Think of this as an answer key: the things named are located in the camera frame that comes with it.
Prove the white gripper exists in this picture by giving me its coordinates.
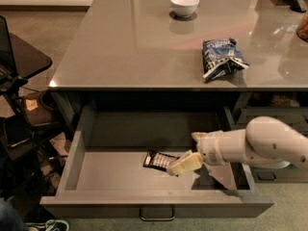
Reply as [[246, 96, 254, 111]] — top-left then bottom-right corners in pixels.
[[167, 131, 224, 175]]

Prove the black rxbar chocolate wrapper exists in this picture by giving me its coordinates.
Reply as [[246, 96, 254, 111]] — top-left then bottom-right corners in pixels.
[[143, 149, 178, 171]]

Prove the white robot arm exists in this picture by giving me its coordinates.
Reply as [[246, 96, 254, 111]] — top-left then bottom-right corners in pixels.
[[167, 116, 308, 178]]

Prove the open grey top drawer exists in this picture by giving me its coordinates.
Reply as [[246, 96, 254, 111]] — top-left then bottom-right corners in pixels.
[[40, 106, 273, 218]]

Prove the grey lower right drawer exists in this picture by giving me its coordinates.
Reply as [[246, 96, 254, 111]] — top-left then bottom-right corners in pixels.
[[251, 166, 308, 183]]

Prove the grey middle right drawer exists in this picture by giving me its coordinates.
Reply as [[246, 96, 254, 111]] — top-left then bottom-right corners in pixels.
[[236, 107, 308, 136]]

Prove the brown object at counter edge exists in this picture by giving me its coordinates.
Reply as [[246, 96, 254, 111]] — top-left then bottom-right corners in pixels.
[[296, 13, 308, 41]]

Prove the dark appliance on counter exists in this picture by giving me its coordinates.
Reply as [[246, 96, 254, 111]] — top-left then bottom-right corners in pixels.
[[291, 0, 308, 13]]

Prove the blue chip bag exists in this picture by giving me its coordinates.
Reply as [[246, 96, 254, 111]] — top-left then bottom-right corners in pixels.
[[202, 38, 249, 83]]

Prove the white ceramic bowl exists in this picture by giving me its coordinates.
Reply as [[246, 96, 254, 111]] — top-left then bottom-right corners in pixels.
[[170, 0, 199, 17]]

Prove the black and white sneaker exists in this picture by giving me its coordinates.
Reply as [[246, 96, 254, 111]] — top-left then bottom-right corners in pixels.
[[28, 219, 69, 231]]

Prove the person's blue jeans leg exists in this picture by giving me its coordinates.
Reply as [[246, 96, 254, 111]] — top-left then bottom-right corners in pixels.
[[0, 198, 28, 231]]

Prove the black laptop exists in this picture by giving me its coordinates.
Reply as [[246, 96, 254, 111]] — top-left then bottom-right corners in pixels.
[[0, 15, 16, 82]]

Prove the metal drawer handle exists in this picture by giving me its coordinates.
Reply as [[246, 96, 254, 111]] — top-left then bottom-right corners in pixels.
[[139, 207, 175, 221]]

